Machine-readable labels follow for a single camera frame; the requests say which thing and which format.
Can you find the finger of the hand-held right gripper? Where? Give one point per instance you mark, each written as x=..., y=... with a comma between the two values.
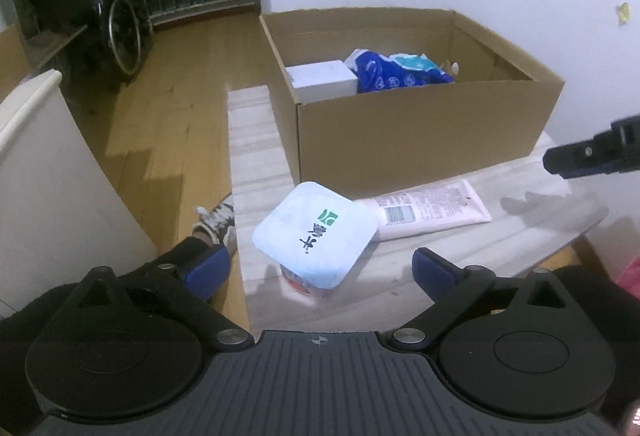
x=585, y=158

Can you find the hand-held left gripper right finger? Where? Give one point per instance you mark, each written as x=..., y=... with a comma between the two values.
x=435, y=273

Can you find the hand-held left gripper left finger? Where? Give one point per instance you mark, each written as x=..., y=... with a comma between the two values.
x=207, y=273

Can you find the pink lotion tube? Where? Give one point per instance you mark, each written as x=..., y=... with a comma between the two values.
x=435, y=211

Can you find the white yogurt cup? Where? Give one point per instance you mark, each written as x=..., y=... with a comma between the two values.
x=315, y=231

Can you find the large cardboard box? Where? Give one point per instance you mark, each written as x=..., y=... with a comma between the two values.
x=425, y=140

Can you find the blue and teal wipes packet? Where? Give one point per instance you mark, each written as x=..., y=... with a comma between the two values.
x=385, y=73

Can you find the white rectangular carton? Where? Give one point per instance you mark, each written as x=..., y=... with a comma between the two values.
x=320, y=78

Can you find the grey sneaker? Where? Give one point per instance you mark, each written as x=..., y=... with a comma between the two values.
x=217, y=218

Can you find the pink patterned cloth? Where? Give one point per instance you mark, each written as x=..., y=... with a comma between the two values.
x=629, y=278

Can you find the white cabinet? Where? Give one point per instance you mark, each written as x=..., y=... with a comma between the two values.
x=50, y=191

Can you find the person's dark trouser leg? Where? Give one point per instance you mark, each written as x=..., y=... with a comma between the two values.
x=20, y=341

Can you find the small folding table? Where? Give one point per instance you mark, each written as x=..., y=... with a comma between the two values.
x=55, y=45

